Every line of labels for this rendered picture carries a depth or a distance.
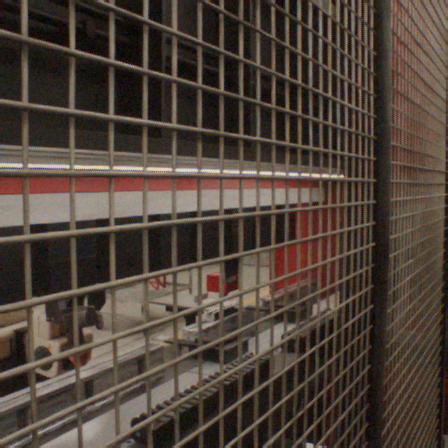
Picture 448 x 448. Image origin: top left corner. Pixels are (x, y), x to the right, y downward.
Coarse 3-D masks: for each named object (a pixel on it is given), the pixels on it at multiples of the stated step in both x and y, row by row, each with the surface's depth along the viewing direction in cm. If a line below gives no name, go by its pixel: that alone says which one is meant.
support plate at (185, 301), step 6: (180, 294) 210; (186, 294) 210; (156, 300) 199; (162, 300) 199; (168, 300) 199; (180, 300) 199; (186, 300) 199; (192, 300) 199; (234, 300) 199; (180, 306) 191; (186, 306) 190; (192, 306) 189; (216, 306) 189
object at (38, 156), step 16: (0, 160) 79; (16, 160) 82; (32, 160) 84; (48, 160) 87; (64, 160) 90; (80, 160) 94; (96, 160) 97; (128, 160) 105; (160, 160) 114; (192, 160) 124; (208, 160) 130; (224, 160) 136
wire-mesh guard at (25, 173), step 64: (256, 0) 37; (320, 0) 47; (256, 64) 36; (320, 64) 47; (192, 128) 30; (256, 128) 38; (320, 128) 48; (256, 192) 38; (320, 192) 49; (256, 256) 38; (320, 256) 49; (256, 320) 38; (128, 384) 26; (256, 384) 39; (384, 384) 73
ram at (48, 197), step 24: (48, 168) 113; (0, 192) 103; (48, 192) 114; (96, 192) 127; (120, 192) 134; (168, 192) 151; (192, 192) 162; (216, 192) 174; (264, 192) 203; (0, 216) 103; (48, 216) 114; (96, 216) 127; (120, 216) 134
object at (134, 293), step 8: (152, 280) 603; (120, 288) 565; (128, 288) 574; (136, 288) 575; (152, 288) 576; (160, 288) 576; (168, 288) 576; (184, 288) 566; (120, 296) 534; (128, 296) 533; (136, 296) 534; (152, 296) 534; (160, 296) 524; (96, 312) 526; (104, 312) 522; (96, 328) 529
